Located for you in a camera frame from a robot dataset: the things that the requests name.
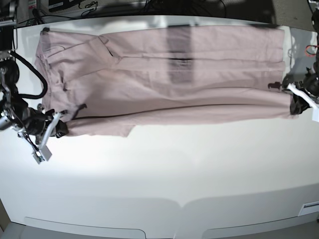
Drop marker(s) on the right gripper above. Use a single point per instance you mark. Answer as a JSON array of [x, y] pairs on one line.
[[43, 124]]

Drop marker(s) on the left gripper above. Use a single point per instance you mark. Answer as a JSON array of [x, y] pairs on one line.
[[304, 92]]

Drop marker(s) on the pink T-shirt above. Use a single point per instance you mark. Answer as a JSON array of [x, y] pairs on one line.
[[110, 83]]

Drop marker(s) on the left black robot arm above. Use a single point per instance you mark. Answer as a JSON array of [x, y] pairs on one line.
[[312, 50]]

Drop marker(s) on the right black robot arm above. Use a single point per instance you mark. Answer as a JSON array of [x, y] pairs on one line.
[[13, 103]]

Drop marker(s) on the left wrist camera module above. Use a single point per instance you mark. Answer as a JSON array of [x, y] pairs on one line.
[[315, 114]]

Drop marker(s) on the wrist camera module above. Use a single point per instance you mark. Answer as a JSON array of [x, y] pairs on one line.
[[315, 114], [42, 154]]

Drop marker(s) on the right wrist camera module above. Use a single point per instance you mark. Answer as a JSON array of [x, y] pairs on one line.
[[42, 154]]

